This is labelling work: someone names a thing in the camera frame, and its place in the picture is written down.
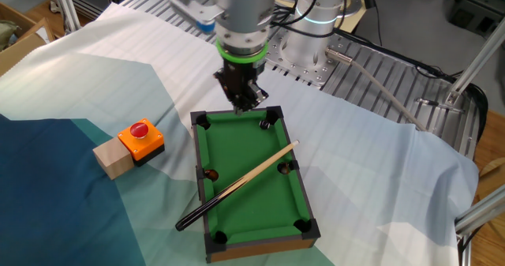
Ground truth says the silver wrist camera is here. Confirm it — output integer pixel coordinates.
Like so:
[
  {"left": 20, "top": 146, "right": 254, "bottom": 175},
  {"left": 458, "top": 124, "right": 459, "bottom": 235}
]
[{"left": 168, "top": 0, "right": 222, "bottom": 34}]

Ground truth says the olive cloth bag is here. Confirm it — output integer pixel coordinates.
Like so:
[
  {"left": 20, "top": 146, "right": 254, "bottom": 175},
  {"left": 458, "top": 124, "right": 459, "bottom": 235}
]
[{"left": 0, "top": 19, "right": 20, "bottom": 51}]

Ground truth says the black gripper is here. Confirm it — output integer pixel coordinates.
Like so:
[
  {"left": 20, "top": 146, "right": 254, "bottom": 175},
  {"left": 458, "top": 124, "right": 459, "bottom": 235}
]
[{"left": 213, "top": 59, "right": 271, "bottom": 116}]

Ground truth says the orange emergency button box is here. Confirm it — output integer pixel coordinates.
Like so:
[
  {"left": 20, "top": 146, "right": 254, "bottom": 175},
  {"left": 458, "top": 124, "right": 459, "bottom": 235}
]
[{"left": 117, "top": 118, "right": 166, "bottom": 168}]

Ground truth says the open cardboard box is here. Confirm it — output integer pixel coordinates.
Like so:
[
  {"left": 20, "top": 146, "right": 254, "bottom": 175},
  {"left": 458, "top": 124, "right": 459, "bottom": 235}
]
[{"left": 0, "top": 2, "right": 57, "bottom": 77}]

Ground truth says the beige hose with connector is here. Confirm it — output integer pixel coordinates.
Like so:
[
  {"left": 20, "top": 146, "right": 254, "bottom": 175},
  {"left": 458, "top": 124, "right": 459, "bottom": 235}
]
[{"left": 325, "top": 47, "right": 429, "bottom": 133}]

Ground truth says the mini green pool table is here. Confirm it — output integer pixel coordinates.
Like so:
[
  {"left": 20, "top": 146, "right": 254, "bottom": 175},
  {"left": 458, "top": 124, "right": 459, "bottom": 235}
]
[{"left": 189, "top": 105, "right": 322, "bottom": 264}]

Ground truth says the blue white tablecloth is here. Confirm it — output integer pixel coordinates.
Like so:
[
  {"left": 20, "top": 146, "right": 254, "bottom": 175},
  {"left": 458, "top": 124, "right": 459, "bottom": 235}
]
[{"left": 0, "top": 2, "right": 481, "bottom": 266}]

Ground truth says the aluminium frame post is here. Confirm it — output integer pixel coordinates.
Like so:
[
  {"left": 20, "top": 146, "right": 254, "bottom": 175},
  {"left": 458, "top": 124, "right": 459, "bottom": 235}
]
[
  {"left": 454, "top": 185, "right": 505, "bottom": 236},
  {"left": 444, "top": 19, "right": 505, "bottom": 106},
  {"left": 50, "top": 0, "right": 82, "bottom": 34}
]

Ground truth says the round wooden board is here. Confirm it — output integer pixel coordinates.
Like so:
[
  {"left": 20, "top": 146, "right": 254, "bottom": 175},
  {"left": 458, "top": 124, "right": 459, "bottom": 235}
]
[{"left": 478, "top": 157, "right": 505, "bottom": 178}]

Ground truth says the plain wooden block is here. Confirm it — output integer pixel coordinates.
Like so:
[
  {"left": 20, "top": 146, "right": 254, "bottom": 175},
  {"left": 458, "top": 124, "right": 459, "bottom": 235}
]
[{"left": 92, "top": 137, "right": 135, "bottom": 181}]

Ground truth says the wooden pool cue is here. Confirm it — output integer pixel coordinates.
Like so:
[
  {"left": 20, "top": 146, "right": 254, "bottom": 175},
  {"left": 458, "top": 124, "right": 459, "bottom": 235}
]
[{"left": 174, "top": 140, "right": 301, "bottom": 232}]

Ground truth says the green flange ring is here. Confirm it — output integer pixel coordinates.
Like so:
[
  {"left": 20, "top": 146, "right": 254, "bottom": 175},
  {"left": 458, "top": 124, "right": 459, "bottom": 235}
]
[{"left": 215, "top": 39, "right": 270, "bottom": 65}]

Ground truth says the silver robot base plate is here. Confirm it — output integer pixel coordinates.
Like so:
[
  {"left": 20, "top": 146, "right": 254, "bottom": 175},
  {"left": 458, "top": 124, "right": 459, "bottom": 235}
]
[{"left": 264, "top": 24, "right": 358, "bottom": 89}]

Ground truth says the dark equipment case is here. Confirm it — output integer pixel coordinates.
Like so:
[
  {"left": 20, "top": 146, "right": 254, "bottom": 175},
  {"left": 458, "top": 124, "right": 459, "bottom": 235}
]
[{"left": 449, "top": 0, "right": 505, "bottom": 38}]

